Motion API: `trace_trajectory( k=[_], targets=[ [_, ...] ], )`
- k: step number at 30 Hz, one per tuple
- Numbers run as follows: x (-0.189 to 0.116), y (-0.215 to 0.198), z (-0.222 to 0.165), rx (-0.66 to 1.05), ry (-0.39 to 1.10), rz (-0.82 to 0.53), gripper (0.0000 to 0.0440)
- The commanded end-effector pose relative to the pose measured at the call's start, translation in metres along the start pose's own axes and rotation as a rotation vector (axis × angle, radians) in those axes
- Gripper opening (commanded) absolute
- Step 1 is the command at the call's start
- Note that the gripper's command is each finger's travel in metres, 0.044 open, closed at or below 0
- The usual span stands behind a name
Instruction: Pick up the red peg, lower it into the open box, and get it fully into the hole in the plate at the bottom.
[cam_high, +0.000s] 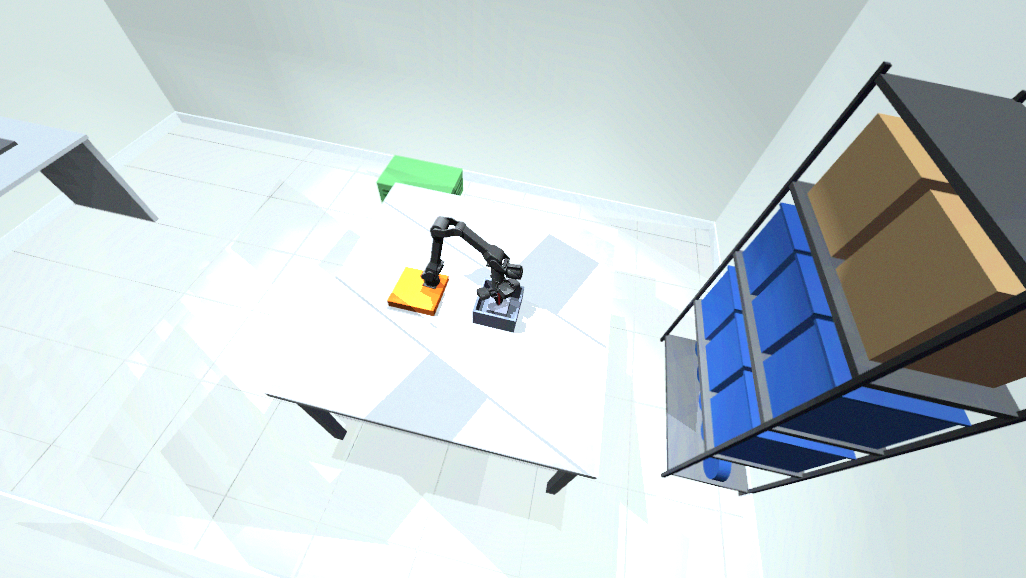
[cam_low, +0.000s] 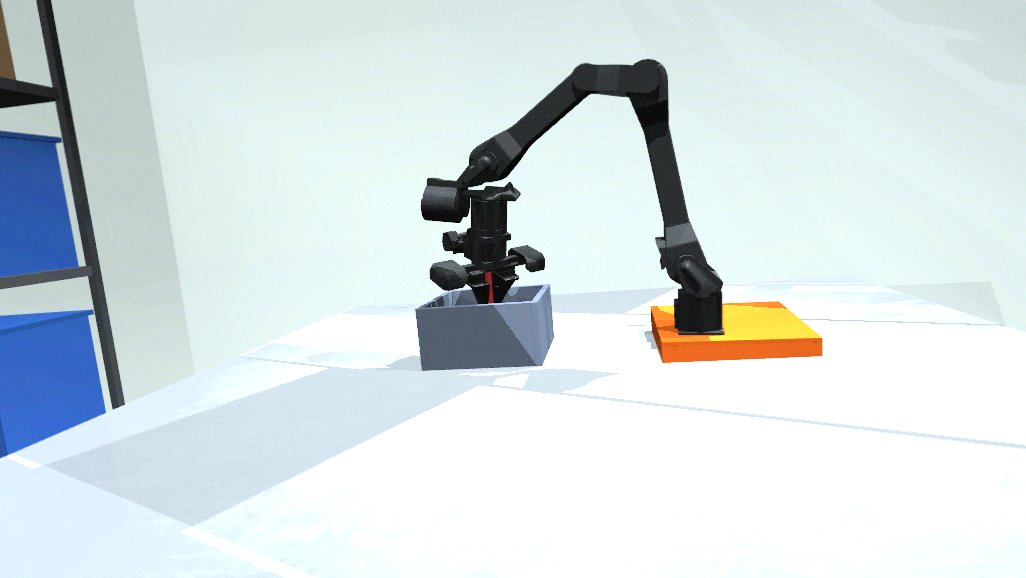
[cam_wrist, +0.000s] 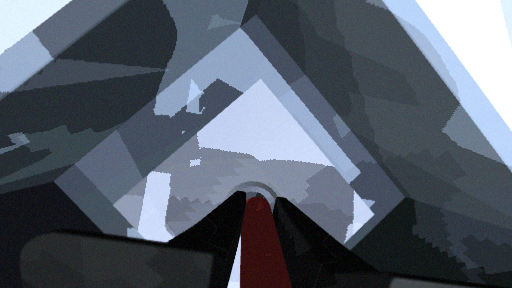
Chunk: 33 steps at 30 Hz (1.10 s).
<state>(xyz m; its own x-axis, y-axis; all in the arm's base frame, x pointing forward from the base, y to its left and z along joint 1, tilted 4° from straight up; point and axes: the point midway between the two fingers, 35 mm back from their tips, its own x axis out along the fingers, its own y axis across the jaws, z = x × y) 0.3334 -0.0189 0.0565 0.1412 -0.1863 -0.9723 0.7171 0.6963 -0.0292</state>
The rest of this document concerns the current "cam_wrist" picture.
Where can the red peg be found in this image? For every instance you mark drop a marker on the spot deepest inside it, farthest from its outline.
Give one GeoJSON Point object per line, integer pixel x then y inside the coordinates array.
{"type": "Point", "coordinates": [262, 264]}

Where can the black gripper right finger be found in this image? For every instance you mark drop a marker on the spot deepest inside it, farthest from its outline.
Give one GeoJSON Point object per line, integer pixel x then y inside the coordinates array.
{"type": "Point", "coordinates": [314, 259]}

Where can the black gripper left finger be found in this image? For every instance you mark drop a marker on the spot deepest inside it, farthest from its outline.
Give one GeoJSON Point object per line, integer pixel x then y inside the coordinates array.
{"type": "Point", "coordinates": [200, 257]}

